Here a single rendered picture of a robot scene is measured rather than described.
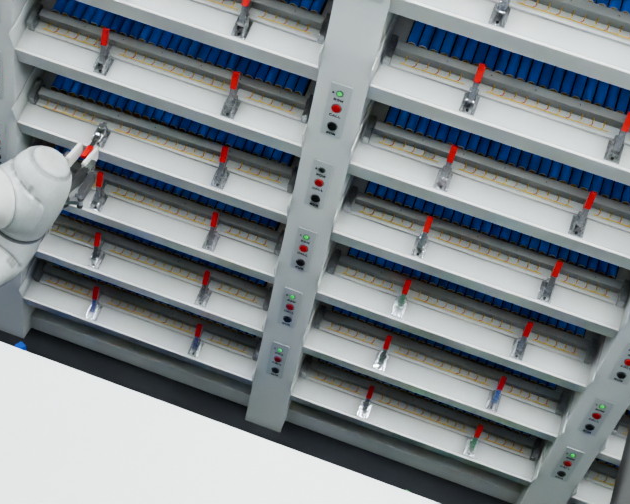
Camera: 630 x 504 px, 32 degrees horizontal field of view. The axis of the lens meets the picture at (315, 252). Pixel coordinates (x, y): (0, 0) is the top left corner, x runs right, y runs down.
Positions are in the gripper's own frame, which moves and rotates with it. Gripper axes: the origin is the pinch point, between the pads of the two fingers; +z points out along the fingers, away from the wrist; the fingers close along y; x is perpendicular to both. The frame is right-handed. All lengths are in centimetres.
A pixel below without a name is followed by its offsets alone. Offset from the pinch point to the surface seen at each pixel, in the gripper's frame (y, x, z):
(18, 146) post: -18.1, -9.3, 8.6
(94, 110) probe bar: -3.2, 3.7, 11.9
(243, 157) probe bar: 29.7, 4.2, 12.8
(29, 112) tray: -16.4, -0.4, 9.5
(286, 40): 35, 37, 5
